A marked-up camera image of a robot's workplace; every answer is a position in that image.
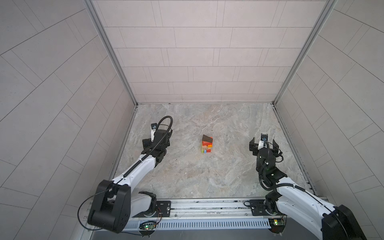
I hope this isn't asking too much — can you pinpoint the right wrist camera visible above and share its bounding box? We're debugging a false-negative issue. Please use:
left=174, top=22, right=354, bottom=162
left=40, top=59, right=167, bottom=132
left=258, top=133, right=269, bottom=150

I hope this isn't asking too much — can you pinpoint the left controller board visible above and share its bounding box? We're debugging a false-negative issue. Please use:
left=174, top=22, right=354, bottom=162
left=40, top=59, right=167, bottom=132
left=139, top=221, right=157, bottom=232

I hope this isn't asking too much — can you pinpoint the controller board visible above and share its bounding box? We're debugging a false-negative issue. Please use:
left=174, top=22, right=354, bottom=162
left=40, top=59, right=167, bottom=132
left=139, top=221, right=157, bottom=232
left=268, top=218, right=286, bottom=234

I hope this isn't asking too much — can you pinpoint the right controller board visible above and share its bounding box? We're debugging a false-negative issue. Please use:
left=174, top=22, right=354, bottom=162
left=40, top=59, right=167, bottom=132
left=268, top=218, right=286, bottom=234

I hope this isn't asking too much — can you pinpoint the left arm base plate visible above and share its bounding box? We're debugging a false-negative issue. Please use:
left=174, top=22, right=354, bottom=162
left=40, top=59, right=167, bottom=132
left=134, top=201, right=171, bottom=218

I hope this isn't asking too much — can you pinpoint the aluminium right corner post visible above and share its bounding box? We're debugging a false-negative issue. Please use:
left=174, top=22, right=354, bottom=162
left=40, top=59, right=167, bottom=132
left=273, top=0, right=337, bottom=106

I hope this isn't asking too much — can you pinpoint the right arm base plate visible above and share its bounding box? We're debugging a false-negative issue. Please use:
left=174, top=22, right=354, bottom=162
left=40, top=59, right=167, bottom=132
left=244, top=199, right=282, bottom=216

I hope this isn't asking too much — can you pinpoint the left black cable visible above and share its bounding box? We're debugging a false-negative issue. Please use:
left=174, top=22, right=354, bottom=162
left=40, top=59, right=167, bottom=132
left=77, top=188, right=106, bottom=232

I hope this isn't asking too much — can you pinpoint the aluminium corner post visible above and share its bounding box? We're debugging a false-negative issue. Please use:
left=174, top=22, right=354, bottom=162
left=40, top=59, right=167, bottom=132
left=84, top=0, right=138, bottom=106
left=273, top=0, right=337, bottom=106

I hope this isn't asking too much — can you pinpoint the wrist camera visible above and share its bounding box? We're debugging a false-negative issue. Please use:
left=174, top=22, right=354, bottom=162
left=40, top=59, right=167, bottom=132
left=258, top=133, right=269, bottom=150
left=151, top=123, right=158, bottom=142

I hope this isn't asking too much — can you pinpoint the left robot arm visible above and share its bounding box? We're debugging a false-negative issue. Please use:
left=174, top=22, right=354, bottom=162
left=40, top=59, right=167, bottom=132
left=87, top=130, right=173, bottom=233

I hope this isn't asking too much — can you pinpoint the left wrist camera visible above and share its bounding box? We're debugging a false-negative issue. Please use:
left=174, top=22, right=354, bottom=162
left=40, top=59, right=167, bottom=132
left=151, top=123, right=158, bottom=142

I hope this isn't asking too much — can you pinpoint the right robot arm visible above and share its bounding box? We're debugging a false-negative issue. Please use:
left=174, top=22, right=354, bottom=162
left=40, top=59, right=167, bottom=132
left=249, top=134, right=366, bottom=240

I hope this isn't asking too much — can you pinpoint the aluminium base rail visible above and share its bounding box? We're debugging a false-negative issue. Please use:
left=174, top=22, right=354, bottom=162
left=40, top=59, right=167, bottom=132
left=82, top=196, right=335, bottom=223

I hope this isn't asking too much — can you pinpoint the aluminium left corner post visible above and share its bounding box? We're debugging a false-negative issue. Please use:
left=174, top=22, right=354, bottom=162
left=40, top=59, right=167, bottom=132
left=84, top=0, right=138, bottom=106

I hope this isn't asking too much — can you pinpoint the dark brown wood block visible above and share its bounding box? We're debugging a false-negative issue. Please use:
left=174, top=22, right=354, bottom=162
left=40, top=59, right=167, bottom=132
left=202, top=135, right=213, bottom=144

